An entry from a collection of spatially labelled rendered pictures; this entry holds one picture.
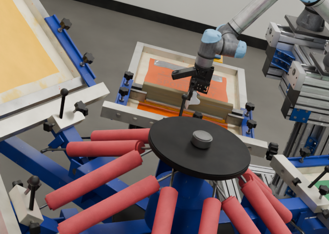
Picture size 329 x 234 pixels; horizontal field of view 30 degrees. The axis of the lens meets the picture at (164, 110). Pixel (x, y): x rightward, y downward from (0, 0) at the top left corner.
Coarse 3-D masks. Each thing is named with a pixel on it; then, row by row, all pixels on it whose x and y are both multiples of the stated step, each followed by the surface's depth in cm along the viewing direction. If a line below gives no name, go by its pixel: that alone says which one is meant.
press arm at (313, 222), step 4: (304, 220) 229; (308, 220) 230; (312, 220) 230; (316, 220) 231; (288, 224) 224; (304, 224) 227; (308, 224) 227; (312, 224) 228; (316, 224) 229; (320, 224) 229; (288, 228) 222; (292, 228) 223; (304, 228) 224; (308, 228) 225; (312, 228) 226; (316, 228) 226; (320, 228) 227; (324, 228) 228; (292, 232) 221; (296, 232) 222; (308, 232) 225; (312, 232) 226; (316, 232) 227; (320, 232) 228; (324, 232) 229; (328, 232) 230
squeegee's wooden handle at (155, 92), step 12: (144, 84) 266; (156, 84) 268; (156, 96) 268; (168, 96) 267; (180, 96) 267; (204, 96) 269; (192, 108) 269; (204, 108) 269; (216, 108) 268; (228, 108) 268
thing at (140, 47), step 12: (144, 48) 320; (156, 48) 320; (132, 60) 300; (180, 60) 322; (192, 60) 321; (132, 72) 288; (228, 72) 323; (240, 72) 320; (240, 84) 307; (240, 96) 294; (240, 132) 266
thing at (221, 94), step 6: (222, 78) 316; (216, 84) 308; (222, 84) 310; (216, 90) 302; (222, 90) 304; (216, 96) 296; (222, 96) 298; (186, 114) 273; (210, 120) 273; (222, 126) 271
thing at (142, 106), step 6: (150, 60) 314; (150, 66) 308; (156, 66) 310; (150, 72) 301; (156, 72) 303; (144, 78) 294; (150, 78) 296; (156, 78) 297; (138, 108) 267; (144, 108) 268; (150, 108) 270; (156, 108) 271; (162, 108) 272; (162, 114) 268; (168, 114) 269; (174, 114) 270
